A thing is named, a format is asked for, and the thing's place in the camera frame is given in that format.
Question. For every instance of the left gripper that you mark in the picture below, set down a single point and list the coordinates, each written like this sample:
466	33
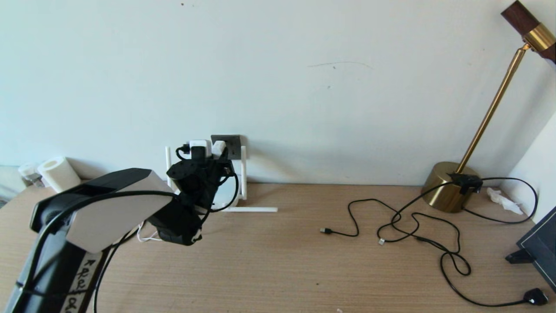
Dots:
210	178

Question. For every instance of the dark framed board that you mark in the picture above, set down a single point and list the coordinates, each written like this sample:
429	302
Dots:
543	243

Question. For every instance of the white power adapter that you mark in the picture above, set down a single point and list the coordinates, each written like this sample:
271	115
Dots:
218	148

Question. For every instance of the white wifi router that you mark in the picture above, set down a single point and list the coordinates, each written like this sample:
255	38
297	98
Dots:
243	182

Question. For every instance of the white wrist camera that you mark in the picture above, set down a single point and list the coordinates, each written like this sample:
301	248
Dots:
200	145

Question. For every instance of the crumpled white tissue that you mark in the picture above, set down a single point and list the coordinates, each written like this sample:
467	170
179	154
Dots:
504	202

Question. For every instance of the grey wall socket plate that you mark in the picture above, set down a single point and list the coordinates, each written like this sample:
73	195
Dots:
233	148

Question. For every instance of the white handwritten label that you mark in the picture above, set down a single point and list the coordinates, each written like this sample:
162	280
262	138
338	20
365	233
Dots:
80	282

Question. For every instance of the white toilet paper roll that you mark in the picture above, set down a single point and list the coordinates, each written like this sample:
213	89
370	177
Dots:
61	174

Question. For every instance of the brass desk lamp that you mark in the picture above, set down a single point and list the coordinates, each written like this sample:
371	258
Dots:
438	187

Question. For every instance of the clear plastic container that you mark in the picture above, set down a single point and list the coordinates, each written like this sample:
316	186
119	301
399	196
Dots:
29	173

